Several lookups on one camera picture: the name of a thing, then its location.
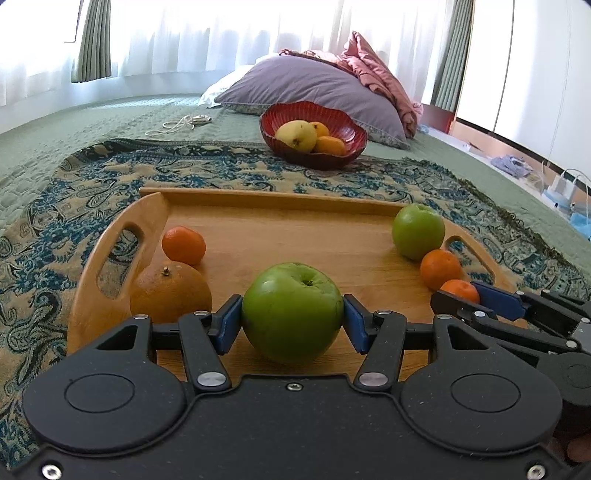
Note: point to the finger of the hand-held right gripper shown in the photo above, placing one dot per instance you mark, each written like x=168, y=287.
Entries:
x=498, y=302
x=521, y=330

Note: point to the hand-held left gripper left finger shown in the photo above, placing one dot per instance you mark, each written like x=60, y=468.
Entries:
x=226, y=325

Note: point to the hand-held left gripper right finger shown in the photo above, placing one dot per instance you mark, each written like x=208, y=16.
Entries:
x=356, y=325

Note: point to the orange mandarin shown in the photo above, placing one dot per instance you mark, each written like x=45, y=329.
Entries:
x=459, y=290
x=440, y=268
x=183, y=244

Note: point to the large dull orange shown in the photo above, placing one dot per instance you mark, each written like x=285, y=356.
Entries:
x=171, y=293

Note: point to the green apple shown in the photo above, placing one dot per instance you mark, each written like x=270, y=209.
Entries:
x=292, y=311
x=418, y=230

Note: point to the wooden serving tray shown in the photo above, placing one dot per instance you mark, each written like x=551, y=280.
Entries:
x=286, y=230

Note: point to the person's right hand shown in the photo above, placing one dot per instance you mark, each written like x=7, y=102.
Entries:
x=579, y=450

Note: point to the white bag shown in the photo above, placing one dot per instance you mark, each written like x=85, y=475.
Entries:
x=565, y=183

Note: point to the blue clothes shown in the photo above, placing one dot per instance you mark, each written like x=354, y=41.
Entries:
x=510, y=165

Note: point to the small orange fruit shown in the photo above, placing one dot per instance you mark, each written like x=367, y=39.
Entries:
x=320, y=128
x=331, y=146

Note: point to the brown headboard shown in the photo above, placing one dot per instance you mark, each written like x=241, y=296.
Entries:
x=436, y=117

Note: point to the blue paisley blanket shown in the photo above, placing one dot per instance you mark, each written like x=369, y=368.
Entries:
x=46, y=240

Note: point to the yellow pear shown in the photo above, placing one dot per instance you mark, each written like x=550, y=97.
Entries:
x=295, y=135

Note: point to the red ribbed bowl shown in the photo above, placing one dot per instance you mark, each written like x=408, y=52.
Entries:
x=286, y=110

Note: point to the white wardrobe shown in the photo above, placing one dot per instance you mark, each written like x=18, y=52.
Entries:
x=521, y=69

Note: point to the white pillow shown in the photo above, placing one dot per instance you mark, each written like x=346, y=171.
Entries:
x=221, y=90

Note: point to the purple pillow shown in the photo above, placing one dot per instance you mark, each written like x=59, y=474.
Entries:
x=300, y=85

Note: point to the green curtain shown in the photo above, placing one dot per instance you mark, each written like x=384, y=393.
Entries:
x=92, y=41
x=451, y=60

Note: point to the pink quilt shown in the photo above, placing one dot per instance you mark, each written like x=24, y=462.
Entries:
x=383, y=78

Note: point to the green quilted bedspread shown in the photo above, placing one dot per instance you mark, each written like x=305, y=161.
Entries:
x=92, y=115

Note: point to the white sheer curtain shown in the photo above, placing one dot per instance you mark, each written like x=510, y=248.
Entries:
x=231, y=37

